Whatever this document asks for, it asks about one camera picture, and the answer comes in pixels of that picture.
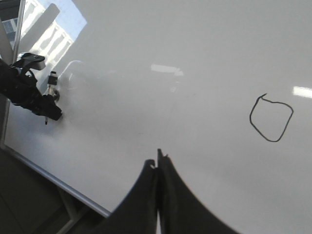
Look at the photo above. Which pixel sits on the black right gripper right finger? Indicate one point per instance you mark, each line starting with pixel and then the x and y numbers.
pixel 180 211

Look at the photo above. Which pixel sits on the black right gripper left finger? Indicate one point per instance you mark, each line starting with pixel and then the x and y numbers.
pixel 137 213

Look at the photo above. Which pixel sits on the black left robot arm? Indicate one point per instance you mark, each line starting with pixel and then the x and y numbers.
pixel 19 88

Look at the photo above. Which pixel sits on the black marker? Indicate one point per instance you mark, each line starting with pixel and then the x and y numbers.
pixel 52 86

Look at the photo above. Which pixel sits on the whiteboard stand frame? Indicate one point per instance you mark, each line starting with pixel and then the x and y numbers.
pixel 75 215

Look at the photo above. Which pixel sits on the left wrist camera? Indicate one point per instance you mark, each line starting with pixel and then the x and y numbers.
pixel 30 61

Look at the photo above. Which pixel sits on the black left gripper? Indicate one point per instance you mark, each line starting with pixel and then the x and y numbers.
pixel 44 105

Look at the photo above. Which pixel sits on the white whiteboard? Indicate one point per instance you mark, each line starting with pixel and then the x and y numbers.
pixel 223 87

